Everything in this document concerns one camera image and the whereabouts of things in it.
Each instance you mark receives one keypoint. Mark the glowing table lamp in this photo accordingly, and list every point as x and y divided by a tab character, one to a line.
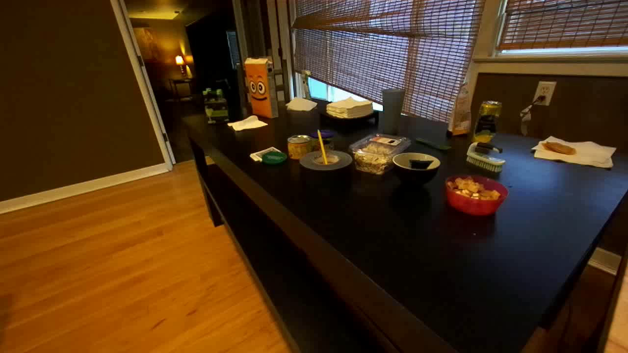
180	59

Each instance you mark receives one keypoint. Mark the white wall outlet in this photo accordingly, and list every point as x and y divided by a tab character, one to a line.
545	92

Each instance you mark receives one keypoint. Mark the clear plastic food container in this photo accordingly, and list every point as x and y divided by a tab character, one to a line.
376	155

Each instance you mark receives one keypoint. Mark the white and green stapler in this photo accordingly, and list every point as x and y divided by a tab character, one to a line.
484	159

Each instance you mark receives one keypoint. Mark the grey round plate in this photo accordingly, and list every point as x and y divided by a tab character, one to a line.
337	161

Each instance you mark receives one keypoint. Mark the woven window blind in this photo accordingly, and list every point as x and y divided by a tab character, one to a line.
386	51
567	21

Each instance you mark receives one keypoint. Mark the brown cookie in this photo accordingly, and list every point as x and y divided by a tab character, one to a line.
559	147

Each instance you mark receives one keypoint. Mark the green and black toy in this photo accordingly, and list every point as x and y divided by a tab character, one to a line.
215	102

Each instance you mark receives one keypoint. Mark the white napkin on box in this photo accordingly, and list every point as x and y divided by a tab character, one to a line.
302	104

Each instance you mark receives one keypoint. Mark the grey tall cup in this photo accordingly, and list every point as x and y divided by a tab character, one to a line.
392	110

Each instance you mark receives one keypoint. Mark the red bowl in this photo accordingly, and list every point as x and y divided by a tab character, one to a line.
474	204

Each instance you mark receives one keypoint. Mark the green round lid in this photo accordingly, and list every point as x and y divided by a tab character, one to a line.
276	157

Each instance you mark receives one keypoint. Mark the orange carton with face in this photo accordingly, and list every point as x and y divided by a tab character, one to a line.
258	88

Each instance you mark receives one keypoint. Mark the yellow stick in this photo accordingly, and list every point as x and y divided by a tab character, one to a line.
323	147

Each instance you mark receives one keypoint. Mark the white folded napkin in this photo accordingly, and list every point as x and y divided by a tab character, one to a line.
249	121

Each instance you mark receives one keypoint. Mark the cereal and nut snack mix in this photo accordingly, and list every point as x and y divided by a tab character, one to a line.
474	188

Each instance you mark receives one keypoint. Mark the white paper napkin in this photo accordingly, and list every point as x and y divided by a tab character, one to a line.
592	153

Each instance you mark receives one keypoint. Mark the black and white bowl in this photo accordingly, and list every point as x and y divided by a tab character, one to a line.
415	172

